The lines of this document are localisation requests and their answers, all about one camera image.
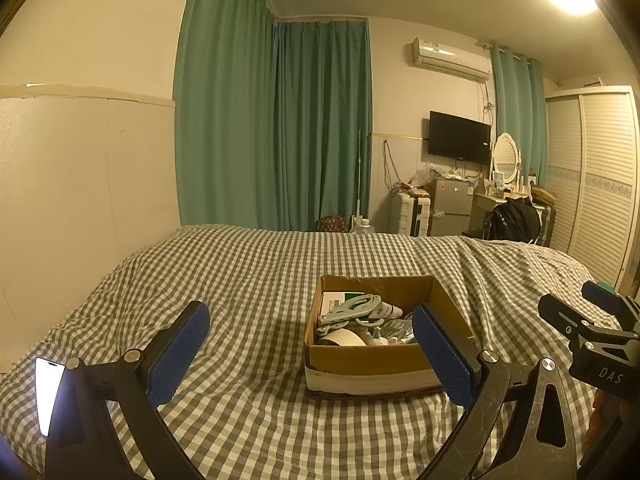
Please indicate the white dressing table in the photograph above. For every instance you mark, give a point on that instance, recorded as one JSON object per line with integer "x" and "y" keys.
{"x": 482, "y": 202}

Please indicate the black bag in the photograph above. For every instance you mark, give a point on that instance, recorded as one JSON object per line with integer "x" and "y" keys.
{"x": 515, "y": 222}

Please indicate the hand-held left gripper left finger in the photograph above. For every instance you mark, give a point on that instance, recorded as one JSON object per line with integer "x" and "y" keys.
{"x": 180, "y": 355}

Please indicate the black wall television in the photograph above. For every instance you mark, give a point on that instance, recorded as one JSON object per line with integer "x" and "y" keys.
{"x": 457, "y": 135}

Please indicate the silver foil pouch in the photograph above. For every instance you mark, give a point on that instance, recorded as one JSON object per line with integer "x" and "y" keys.
{"x": 397, "y": 330}

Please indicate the grey mini fridge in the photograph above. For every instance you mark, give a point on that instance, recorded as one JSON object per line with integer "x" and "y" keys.
{"x": 450, "y": 207}

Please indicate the white air conditioner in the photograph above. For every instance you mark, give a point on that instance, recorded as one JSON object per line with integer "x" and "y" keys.
{"x": 450, "y": 57}

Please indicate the lit smartphone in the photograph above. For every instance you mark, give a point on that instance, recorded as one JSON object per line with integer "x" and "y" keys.
{"x": 47, "y": 395}

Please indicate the white oval vanity mirror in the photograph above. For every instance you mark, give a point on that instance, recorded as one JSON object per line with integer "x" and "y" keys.
{"x": 506, "y": 160}

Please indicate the cardboard box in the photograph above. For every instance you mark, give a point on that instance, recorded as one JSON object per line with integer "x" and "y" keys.
{"x": 360, "y": 360}

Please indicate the white tube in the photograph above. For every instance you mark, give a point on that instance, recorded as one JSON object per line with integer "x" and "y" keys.
{"x": 389, "y": 311}

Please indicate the grey checkered blanket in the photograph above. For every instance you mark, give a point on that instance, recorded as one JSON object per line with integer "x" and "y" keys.
{"x": 240, "y": 285}

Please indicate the beige tape roll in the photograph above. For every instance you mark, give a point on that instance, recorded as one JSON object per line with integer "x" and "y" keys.
{"x": 345, "y": 337}

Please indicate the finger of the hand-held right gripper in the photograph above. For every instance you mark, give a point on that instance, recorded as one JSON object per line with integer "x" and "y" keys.
{"x": 605, "y": 296}
{"x": 562, "y": 312}

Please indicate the white mop pole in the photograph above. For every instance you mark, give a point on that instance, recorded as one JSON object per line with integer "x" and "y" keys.
{"x": 358, "y": 175}

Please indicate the white green medicine box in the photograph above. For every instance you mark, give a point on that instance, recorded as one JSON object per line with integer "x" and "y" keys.
{"x": 332, "y": 302}

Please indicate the green curtain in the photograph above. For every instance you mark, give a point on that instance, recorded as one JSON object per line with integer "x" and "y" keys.
{"x": 325, "y": 125}
{"x": 225, "y": 110}
{"x": 517, "y": 105}

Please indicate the brown patterned cushion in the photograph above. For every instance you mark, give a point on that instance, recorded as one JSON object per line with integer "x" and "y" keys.
{"x": 331, "y": 223}

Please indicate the white suitcase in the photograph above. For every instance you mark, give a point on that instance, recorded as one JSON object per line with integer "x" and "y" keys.
{"x": 410, "y": 215}

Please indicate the white louvred wardrobe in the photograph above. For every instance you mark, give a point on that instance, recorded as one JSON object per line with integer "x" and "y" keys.
{"x": 595, "y": 175}

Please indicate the person's right hand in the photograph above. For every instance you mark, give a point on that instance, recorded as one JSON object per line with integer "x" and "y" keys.
{"x": 597, "y": 415}

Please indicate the green cushioned stool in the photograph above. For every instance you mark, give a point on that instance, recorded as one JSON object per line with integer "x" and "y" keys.
{"x": 607, "y": 286}

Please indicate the small white bottle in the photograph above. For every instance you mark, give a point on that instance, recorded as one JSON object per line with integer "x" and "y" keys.
{"x": 375, "y": 340}

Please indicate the crumpled clear plastic wrap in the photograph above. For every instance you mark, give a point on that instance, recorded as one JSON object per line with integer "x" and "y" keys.
{"x": 425, "y": 175}

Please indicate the clear water jug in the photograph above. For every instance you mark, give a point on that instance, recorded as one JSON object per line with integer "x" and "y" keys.
{"x": 362, "y": 227}

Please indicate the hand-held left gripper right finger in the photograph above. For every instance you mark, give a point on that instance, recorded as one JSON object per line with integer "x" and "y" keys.
{"x": 445, "y": 355}

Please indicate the green plastic hanger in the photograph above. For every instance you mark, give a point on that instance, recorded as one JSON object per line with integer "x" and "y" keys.
{"x": 350, "y": 308}

